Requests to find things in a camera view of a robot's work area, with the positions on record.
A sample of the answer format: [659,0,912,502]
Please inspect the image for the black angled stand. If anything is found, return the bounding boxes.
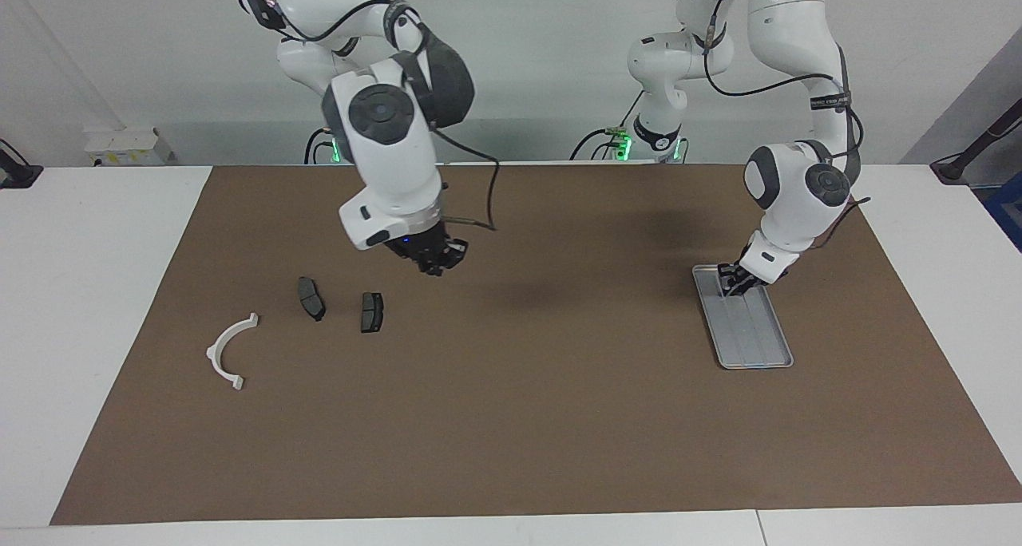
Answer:
[930,99,1022,184]

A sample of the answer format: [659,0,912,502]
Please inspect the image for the black right base cable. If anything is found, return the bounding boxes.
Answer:
[303,127,336,164]

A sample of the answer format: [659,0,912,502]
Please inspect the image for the brown table mat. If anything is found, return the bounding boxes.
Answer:
[50,163,1022,525]

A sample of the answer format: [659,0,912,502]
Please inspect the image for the elongated grey brake pad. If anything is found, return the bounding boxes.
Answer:
[297,277,327,322]

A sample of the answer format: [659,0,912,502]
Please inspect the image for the white semicircular bracket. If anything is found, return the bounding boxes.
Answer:
[206,313,260,391]

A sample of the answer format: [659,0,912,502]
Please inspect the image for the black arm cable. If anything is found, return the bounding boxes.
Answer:
[703,0,873,247]
[248,0,501,232]

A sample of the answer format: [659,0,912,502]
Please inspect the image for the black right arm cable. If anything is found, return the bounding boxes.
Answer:
[248,0,501,232]

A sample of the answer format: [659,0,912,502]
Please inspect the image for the silver metal tray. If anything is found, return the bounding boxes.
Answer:
[691,264,794,370]

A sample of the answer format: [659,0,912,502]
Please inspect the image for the blue crate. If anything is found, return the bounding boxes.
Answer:
[984,171,1022,251]

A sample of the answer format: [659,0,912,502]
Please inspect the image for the white power strip box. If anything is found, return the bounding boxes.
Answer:
[84,126,173,167]

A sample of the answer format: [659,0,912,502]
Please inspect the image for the black left base cable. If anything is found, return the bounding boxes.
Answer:
[569,91,648,162]

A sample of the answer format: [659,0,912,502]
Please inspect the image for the black base cable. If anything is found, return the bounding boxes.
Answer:
[569,91,648,162]
[303,127,336,164]

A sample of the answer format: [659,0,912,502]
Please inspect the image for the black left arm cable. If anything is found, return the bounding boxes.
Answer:
[703,0,873,247]

